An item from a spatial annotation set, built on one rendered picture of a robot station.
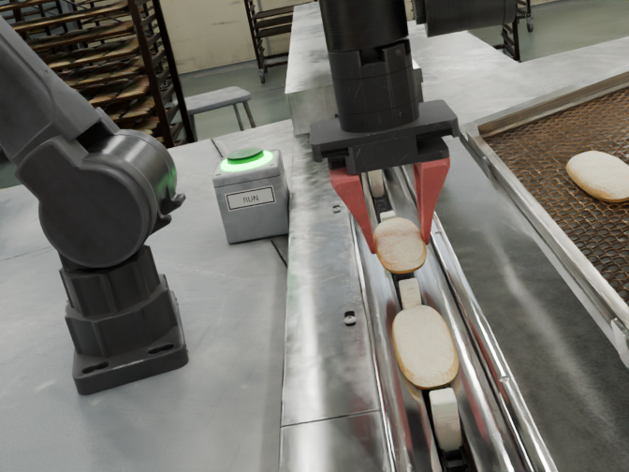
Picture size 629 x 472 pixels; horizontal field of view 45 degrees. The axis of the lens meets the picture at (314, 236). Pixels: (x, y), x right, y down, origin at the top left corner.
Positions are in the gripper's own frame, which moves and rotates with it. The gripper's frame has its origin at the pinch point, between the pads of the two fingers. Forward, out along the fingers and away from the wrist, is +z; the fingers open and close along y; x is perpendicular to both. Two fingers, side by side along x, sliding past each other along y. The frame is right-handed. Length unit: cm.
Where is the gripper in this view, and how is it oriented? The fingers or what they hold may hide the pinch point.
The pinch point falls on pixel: (398, 236)
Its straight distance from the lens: 58.8
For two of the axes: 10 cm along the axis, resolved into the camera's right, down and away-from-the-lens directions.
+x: -0.2, -3.7, 9.3
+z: 1.8, 9.1, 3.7
